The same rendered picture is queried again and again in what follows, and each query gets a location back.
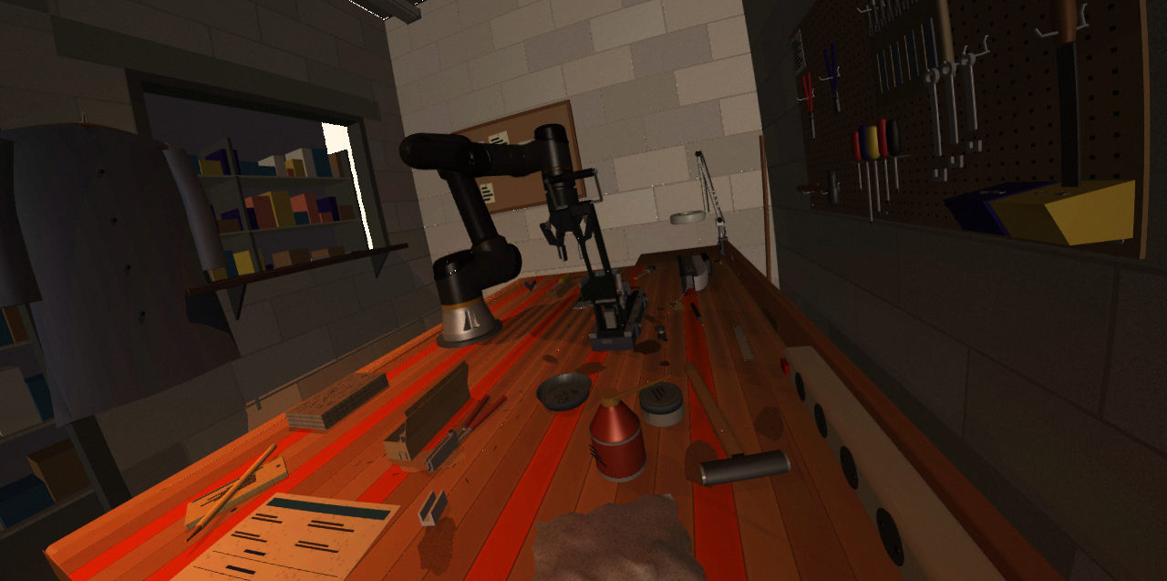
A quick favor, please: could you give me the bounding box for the wooden handled grey mallet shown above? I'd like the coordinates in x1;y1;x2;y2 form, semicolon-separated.
684;362;792;487

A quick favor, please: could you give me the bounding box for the brown cloth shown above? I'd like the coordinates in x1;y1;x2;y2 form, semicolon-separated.
532;493;708;581

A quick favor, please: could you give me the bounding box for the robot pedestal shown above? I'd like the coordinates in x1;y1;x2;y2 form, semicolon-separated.
438;296;504;348

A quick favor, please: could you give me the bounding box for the brown tool pegboard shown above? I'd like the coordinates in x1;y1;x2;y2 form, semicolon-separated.
789;0;1150;259

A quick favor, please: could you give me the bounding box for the yellow box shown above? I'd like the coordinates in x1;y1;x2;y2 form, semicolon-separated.
989;180;1139;247

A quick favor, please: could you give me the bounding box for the flat wooden ruler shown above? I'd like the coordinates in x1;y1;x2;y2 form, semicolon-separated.
183;456;290;533

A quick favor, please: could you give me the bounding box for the beige panel with round holes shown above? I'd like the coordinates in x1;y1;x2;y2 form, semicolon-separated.
782;344;1008;581

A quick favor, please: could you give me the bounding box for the orange pencil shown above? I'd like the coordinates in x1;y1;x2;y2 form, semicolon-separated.
186;442;279;544

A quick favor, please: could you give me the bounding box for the dark shelf unit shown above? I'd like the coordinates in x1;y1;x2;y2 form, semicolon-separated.
0;303;130;538

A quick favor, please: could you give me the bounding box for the printed paper form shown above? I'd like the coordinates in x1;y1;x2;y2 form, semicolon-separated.
169;493;402;581

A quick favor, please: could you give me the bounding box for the grey round dish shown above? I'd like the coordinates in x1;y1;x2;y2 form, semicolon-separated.
536;373;593;413

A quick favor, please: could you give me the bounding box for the small grey device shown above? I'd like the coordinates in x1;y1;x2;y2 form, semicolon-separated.
678;253;714;293

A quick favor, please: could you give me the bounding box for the dark wooden wall shelf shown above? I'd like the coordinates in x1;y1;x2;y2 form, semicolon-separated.
187;243;409;320

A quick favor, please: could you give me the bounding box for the brown handled black file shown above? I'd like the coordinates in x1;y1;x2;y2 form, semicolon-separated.
1054;0;1082;190

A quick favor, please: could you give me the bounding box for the brown layered wooden block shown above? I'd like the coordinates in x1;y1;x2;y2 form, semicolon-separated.
284;370;391;432

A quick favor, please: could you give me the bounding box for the wooden handled hammer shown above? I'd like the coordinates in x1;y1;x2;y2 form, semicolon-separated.
928;0;960;176

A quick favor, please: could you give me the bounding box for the black desk stapler body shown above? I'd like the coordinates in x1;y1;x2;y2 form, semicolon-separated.
588;275;653;352

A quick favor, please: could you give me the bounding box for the cork notice board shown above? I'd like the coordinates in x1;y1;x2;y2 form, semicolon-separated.
453;99;584;215

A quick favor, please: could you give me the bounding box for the yellow handled screwdriver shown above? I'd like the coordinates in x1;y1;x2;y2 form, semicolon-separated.
865;124;883;213

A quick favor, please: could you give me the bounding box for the red oil can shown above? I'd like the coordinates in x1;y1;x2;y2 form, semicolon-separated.
588;389;650;483

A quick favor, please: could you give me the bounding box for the blue box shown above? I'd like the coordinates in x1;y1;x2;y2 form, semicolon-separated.
944;182;1059;235

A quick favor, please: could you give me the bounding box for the red handled chisel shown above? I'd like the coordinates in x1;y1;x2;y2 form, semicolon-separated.
424;393;509;473

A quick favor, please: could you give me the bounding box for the dark grey hanging apron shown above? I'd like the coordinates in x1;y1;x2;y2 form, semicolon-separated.
0;125;240;427

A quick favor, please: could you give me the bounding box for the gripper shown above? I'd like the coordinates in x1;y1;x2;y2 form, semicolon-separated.
537;169;596;265

